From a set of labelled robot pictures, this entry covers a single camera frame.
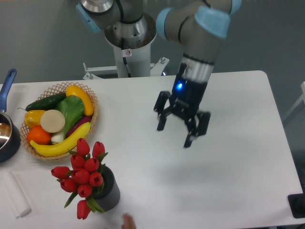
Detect blue handled saucepan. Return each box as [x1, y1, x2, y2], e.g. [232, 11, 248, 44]
[0, 69, 20, 163]

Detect white metal frame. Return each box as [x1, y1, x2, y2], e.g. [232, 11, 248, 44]
[282, 82, 305, 126]

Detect red tulip bouquet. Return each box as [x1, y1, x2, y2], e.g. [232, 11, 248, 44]
[51, 138, 107, 220]

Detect black device at table edge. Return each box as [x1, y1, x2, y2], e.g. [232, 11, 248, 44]
[288, 193, 305, 219]

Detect purple eggplant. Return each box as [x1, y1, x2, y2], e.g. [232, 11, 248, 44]
[66, 116, 92, 137]

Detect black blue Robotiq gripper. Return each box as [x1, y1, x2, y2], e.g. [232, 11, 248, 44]
[153, 74, 211, 148]

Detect white rolled cloth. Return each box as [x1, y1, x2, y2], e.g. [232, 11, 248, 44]
[0, 171, 31, 219]

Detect orange fruit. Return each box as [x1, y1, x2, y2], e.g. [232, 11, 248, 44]
[27, 126, 51, 145]

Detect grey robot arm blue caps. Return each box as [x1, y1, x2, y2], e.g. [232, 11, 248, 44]
[76, 0, 241, 148]

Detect beige round onion slice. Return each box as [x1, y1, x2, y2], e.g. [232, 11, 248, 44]
[40, 110, 65, 133]

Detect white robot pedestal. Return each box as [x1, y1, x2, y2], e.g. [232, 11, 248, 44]
[83, 13, 170, 80]

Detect woven wicker basket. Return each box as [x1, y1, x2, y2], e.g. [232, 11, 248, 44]
[20, 82, 99, 160]

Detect green bok choy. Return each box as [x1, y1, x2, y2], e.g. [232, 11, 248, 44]
[51, 95, 84, 144]

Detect dark green cucumber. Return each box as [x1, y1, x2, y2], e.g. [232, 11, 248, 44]
[18, 93, 66, 112]

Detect yellow bell pepper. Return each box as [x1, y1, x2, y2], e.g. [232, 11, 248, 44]
[24, 110, 46, 128]

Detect dark grey ribbed vase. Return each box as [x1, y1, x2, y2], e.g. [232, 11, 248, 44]
[92, 167, 121, 212]

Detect long yellow banana squash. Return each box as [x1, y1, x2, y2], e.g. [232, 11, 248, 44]
[30, 122, 91, 157]

